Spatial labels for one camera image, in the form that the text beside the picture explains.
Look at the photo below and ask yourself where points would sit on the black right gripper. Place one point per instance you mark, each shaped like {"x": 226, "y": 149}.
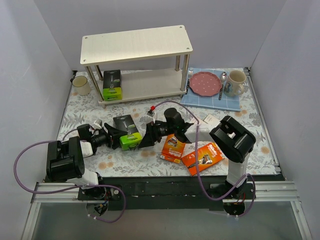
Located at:
{"x": 152, "y": 131}

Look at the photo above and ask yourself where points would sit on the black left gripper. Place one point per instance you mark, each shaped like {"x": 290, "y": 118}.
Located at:
{"x": 110, "y": 139}

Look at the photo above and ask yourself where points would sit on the green black razor box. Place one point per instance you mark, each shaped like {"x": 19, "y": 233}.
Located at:
{"x": 112, "y": 85}
{"x": 132, "y": 138}

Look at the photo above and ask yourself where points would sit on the orange Gillette razor box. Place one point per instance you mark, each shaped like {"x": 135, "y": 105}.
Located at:
{"x": 172, "y": 150}
{"x": 208, "y": 155}

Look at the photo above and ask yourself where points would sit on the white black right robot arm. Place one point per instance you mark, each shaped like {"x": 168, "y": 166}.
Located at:
{"x": 233, "y": 139}

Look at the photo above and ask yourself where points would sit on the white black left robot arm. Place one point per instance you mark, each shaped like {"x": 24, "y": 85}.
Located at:
{"x": 65, "y": 159}

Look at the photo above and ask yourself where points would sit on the light wooden two-tier shelf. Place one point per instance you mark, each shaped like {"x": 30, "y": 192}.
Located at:
{"x": 137, "y": 45}

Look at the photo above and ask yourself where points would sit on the floral table mat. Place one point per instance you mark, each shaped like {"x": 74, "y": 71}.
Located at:
{"x": 146, "y": 162}

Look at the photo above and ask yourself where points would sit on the cream enamel cup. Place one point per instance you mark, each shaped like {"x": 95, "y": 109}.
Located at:
{"x": 81, "y": 85}

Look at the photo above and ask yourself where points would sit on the pink dotted plate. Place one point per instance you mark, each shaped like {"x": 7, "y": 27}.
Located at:
{"x": 205, "y": 84}

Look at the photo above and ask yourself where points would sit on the cream patterned mug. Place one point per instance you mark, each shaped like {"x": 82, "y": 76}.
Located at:
{"x": 234, "y": 85}

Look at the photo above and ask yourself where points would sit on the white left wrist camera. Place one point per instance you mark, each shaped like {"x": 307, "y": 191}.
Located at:
{"x": 98, "y": 124}

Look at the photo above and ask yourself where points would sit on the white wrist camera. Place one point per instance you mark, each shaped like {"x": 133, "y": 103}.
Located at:
{"x": 152, "y": 113}
{"x": 98, "y": 124}

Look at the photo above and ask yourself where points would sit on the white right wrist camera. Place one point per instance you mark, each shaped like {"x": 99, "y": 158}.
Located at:
{"x": 152, "y": 113}

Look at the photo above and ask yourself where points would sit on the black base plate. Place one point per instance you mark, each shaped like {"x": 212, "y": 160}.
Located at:
{"x": 170, "y": 193}

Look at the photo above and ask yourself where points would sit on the silver fork dark handle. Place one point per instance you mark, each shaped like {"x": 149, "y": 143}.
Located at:
{"x": 189, "y": 75}

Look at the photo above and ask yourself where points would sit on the silver spoon dark handle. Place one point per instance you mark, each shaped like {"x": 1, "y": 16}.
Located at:
{"x": 223, "y": 77}

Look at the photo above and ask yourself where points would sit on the aluminium rail frame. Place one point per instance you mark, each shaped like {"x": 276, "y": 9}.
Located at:
{"x": 274, "y": 214}

